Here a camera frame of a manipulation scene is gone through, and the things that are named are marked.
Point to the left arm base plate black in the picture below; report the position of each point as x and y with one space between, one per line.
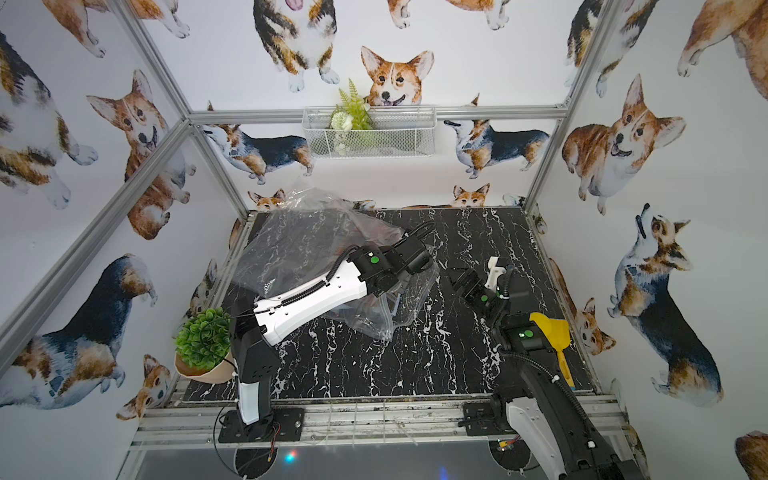
281 425

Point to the yellow dustpan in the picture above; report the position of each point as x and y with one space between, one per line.
557 332

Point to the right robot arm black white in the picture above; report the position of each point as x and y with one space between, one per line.
541 408

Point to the green potted plant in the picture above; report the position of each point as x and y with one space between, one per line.
203 348

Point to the artificial fern with white flower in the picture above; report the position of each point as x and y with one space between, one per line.
351 114

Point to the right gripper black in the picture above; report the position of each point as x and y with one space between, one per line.
479 285

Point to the clear plastic vacuum bag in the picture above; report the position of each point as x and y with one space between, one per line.
301 239

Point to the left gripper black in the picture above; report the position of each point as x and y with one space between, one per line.
414 255

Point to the white wire wall basket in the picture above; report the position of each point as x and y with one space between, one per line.
386 132

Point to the aluminium frame rail front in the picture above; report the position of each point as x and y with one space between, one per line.
334 423

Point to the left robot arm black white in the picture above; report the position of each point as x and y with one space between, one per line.
358 272

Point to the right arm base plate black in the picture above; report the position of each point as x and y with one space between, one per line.
483 419

